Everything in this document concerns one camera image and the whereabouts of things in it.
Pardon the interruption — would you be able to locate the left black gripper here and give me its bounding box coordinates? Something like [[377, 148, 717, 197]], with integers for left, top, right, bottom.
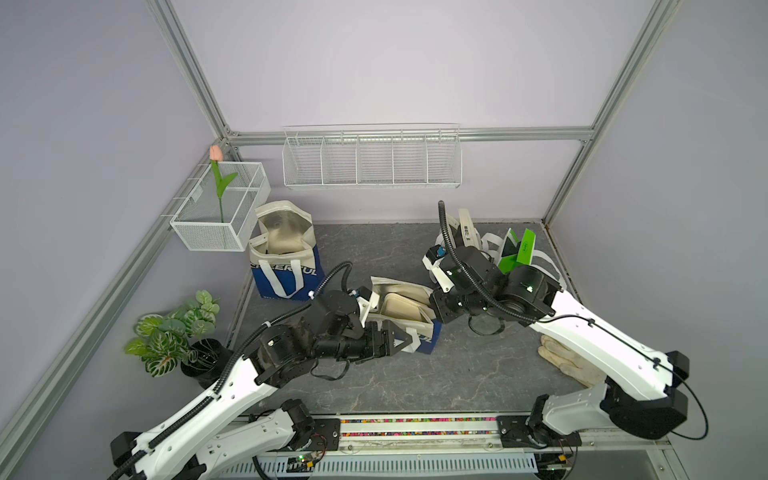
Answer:
[[319, 317, 413, 362]]

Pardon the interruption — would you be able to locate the green white takeout bag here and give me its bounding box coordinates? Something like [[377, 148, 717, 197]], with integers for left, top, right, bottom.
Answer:
[[488, 229, 566, 289]]

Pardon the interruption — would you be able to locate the blue beige tote bag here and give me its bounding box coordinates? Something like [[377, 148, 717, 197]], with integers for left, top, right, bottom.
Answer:
[[248, 200, 325, 301]]

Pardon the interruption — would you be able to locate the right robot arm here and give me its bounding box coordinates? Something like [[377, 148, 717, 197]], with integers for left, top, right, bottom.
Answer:
[[422, 245, 701, 446]]

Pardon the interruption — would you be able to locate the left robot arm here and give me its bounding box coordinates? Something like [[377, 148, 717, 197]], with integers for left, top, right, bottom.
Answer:
[[111, 290, 413, 479]]

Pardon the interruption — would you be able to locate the cream work glove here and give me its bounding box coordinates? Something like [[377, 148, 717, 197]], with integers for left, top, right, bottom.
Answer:
[[538, 335, 606, 388]]

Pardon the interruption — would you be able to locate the white vent grille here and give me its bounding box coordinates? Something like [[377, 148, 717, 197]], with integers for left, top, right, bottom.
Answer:
[[215, 452, 539, 480]]

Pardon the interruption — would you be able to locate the potted green plant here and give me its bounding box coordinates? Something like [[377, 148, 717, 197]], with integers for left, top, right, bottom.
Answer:
[[123, 290, 232, 389]]

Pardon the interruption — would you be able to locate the pink artificial tulip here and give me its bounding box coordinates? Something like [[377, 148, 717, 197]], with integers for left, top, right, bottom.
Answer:
[[209, 145, 238, 222]]

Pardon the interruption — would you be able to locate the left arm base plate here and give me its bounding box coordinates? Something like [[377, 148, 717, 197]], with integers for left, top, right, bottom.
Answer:
[[286, 418, 341, 452]]

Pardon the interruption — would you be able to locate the white wire wall shelf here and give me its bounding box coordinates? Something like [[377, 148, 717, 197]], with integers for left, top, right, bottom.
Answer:
[[282, 123, 463, 189]]

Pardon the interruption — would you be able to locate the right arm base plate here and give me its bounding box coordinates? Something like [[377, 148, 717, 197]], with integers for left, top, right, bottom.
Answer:
[[496, 415, 582, 450]]

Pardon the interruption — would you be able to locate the white mesh wall basket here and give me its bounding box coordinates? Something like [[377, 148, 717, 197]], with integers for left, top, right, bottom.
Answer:
[[170, 161, 271, 252]]

